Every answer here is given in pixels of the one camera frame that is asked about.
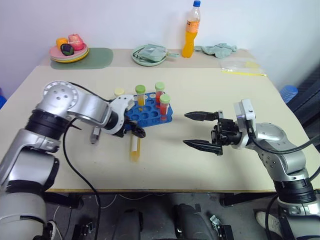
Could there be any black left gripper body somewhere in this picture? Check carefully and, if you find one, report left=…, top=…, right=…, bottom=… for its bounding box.
left=116, top=119, right=136, bottom=139

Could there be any orange soda bottle blue cap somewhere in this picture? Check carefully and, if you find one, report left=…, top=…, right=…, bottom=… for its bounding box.
left=181, top=0, right=202, bottom=59

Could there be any green placemat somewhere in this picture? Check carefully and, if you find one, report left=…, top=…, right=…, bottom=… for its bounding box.
left=50, top=47, right=114, bottom=71

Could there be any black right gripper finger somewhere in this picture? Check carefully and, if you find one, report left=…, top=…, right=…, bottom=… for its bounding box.
left=183, top=109, right=220, bottom=123
left=182, top=139, right=224, bottom=157

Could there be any pale green cloth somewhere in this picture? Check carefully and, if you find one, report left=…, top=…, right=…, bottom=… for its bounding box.
left=194, top=42, right=238, bottom=60

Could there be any pink toy apple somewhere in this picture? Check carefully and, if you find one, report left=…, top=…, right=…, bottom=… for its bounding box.
left=67, top=33, right=85, bottom=52

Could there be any pale green plate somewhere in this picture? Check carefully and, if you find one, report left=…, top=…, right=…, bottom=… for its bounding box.
left=130, top=44, right=168, bottom=67

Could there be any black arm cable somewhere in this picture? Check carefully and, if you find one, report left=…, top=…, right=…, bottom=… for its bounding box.
left=247, top=119, right=320, bottom=240
left=61, top=81, right=113, bottom=240

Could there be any yellow test tube white label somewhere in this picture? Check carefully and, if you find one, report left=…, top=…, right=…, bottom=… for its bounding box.
left=128, top=132, right=142, bottom=163

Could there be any pale green pouch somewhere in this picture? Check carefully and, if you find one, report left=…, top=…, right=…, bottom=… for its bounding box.
left=135, top=43, right=181, bottom=63

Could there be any test tube pale yellow cap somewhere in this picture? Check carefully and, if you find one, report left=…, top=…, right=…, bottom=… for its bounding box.
left=113, top=87, right=126, bottom=99

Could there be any light green stacked plate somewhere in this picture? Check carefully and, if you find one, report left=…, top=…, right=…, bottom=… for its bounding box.
left=49, top=47, right=90, bottom=61

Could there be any black table frame bar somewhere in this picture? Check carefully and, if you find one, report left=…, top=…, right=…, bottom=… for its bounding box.
left=42, top=191, right=85, bottom=210
left=219, top=191, right=279, bottom=207

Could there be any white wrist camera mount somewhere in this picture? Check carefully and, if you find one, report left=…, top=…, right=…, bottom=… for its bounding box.
left=233, top=98, right=258, bottom=151
left=109, top=94, right=136, bottom=137

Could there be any blue plastic object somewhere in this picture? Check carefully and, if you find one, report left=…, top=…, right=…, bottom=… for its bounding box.
left=0, top=86, right=8, bottom=110

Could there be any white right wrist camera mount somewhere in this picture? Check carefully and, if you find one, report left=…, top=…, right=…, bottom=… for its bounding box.
left=233, top=98, right=258, bottom=151

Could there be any white shoe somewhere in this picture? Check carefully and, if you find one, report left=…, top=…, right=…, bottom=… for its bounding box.
left=254, top=210, right=285, bottom=237

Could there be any blue test tube rack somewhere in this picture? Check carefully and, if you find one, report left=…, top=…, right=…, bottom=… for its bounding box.
left=123, top=91, right=174, bottom=129

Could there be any dark purple toy fruit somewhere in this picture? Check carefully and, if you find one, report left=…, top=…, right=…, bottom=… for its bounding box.
left=60, top=43, right=75, bottom=56

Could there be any black textured case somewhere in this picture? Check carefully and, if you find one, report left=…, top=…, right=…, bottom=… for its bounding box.
left=287, top=66, right=320, bottom=137

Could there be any clear zip bag yellow strip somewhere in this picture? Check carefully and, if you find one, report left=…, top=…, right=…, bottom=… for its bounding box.
left=219, top=57, right=267, bottom=77

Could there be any orange toy fruit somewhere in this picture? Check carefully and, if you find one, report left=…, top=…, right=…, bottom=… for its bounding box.
left=55, top=37, right=69, bottom=50

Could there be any red test tube green cap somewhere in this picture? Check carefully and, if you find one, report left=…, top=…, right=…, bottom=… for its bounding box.
left=159, top=93, right=172, bottom=122
left=154, top=81, right=166, bottom=110

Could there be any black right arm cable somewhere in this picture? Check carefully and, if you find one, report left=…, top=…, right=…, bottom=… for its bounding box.
left=247, top=119, right=320, bottom=240

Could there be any yellow test tube green cap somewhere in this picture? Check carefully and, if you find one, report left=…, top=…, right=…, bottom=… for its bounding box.
left=135, top=84, right=147, bottom=112

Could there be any dark rounded robot foot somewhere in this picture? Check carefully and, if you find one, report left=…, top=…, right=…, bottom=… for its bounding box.
left=172, top=203, right=221, bottom=240

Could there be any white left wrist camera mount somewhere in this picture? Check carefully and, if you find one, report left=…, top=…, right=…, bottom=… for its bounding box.
left=109, top=94, right=136, bottom=137

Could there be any blue water jug cap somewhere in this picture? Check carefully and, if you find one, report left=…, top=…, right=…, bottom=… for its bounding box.
left=279, top=84, right=299, bottom=104

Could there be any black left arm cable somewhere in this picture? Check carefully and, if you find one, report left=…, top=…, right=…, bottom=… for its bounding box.
left=61, top=81, right=113, bottom=240

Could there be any pink plate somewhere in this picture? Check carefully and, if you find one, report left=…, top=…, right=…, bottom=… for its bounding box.
left=48, top=42, right=89, bottom=59

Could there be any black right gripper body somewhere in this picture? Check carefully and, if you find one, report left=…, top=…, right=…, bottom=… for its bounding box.
left=210, top=109, right=244, bottom=151

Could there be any grey clear test tube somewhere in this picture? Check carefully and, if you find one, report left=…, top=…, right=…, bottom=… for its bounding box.
left=89, top=125, right=102, bottom=145

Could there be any yellow plate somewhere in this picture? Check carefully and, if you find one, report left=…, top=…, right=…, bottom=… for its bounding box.
left=50, top=49, right=90, bottom=64

